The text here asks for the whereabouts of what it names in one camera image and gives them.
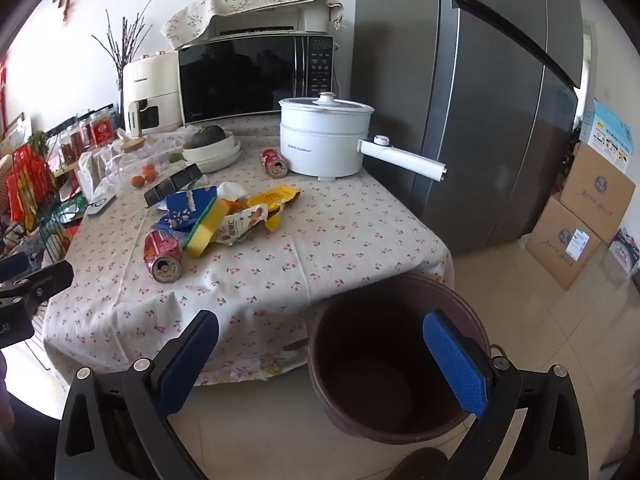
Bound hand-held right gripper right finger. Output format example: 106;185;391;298
422;309;591;480

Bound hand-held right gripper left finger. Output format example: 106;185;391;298
55;309;221;480

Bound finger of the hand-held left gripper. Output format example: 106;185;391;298
0;252;30;283
15;260;75;317

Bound brown round trash bin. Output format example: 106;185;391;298
307;274;501;447

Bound red snack packets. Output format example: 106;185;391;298
7;142;58;231

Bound white flat device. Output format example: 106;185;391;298
85;195;117;218

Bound crushed red drink can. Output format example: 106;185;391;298
144;228;184;282

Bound white packet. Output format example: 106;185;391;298
77;152;108;201

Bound yellow green sponge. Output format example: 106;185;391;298
182;199;231;259

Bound clear glass container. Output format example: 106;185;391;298
100;136;151;196

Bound red label jar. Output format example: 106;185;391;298
91;109;117;149
60;127;93;166

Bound white printed snack wrapper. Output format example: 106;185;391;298
214;205;268;247

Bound blue snack packet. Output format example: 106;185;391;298
159;186;219;233

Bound black plastic tray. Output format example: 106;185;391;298
144;164;203;208

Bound brown cardboard box white label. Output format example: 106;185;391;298
525;195;616;291

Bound white crumpled tissue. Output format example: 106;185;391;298
216;181;249;202

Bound floral tablecloth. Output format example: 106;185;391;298
42;110;453;387

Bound yellow snack packet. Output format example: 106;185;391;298
247;183;302;232

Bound white plate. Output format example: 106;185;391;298
192;140;243;174

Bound small dark printed box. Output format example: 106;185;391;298
610;229;640;277

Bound white bowl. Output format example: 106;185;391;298
182;131;235;163

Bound dark green pumpkin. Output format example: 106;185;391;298
182;125;227;150

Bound cream air fryer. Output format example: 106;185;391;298
122;52;183;137

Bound grey refrigerator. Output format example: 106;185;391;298
350;0;586;257

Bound dry twig bunch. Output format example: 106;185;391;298
91;0;155;128

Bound white electric pot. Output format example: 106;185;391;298
278;92;447;183

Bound black microwave oven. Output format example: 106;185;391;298
177;31;335;128

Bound blue white printed box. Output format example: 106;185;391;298
585;97;637;173

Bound floral cover cloth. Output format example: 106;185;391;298
161;0;347;52

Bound black wire rack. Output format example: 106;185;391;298
0;200;83;272

